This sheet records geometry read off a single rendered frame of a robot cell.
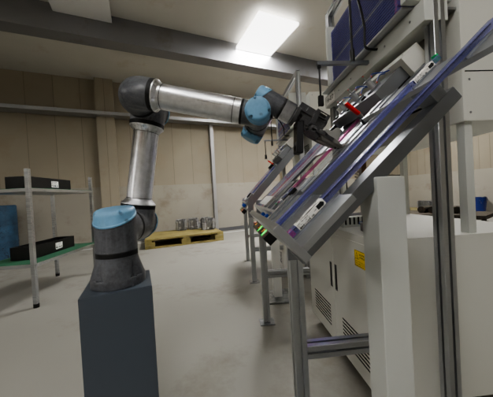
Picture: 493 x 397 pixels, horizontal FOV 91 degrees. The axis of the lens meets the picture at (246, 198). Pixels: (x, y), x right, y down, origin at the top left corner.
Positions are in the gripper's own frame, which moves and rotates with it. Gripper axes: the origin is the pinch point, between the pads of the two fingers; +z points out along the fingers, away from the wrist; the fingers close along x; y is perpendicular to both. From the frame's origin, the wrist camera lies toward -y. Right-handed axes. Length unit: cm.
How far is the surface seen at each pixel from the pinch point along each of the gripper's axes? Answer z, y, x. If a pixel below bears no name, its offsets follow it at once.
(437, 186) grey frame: 31.0, 0.5, -12.7
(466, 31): 17, 52, -10
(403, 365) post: 21, -48, -40
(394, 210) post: 3.8, -21.4, -39.9
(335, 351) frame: 25, -61, -14
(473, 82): 27.5, 38.5, -10.2
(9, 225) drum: -291, -229, 304
